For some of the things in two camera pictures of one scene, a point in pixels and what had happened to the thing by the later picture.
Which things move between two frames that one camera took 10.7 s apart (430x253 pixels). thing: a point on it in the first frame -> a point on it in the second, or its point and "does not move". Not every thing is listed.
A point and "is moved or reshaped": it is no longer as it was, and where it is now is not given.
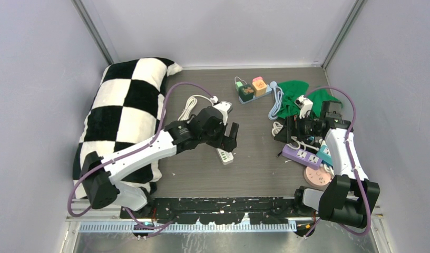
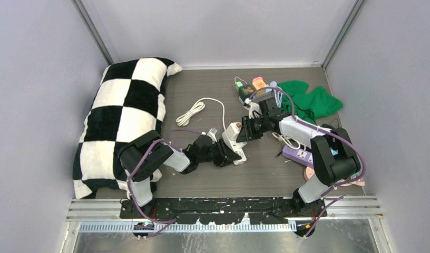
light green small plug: x=238 y=85 does not move
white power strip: x=226 y=157 is moved or reshaped
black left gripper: x=224 y=142 -> x=225 y=155
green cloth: x=292 y=89 does not move
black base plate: x=226 y=210 does not move
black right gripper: x=291 y=122 -> x=246 y=133
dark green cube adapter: x=246 y=93 does not move
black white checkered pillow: x=126 y=114 does not move
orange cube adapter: x=260 y=88 does not move
